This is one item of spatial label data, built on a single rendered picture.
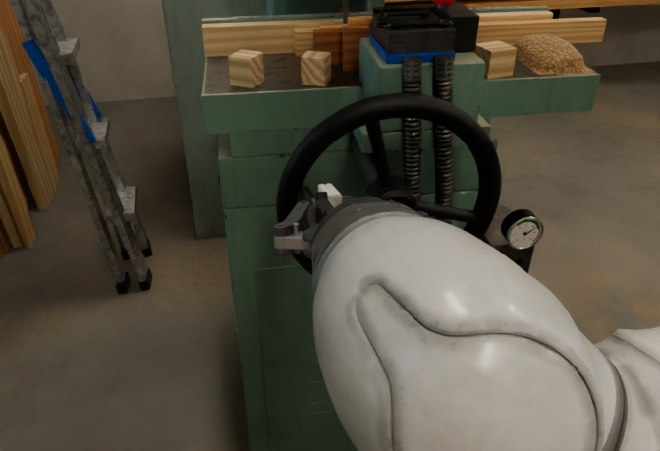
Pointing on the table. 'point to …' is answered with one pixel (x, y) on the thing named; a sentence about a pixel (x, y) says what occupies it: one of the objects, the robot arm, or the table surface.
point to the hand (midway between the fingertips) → (330, 202)
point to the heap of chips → (549, 55)
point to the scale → (353, 13)
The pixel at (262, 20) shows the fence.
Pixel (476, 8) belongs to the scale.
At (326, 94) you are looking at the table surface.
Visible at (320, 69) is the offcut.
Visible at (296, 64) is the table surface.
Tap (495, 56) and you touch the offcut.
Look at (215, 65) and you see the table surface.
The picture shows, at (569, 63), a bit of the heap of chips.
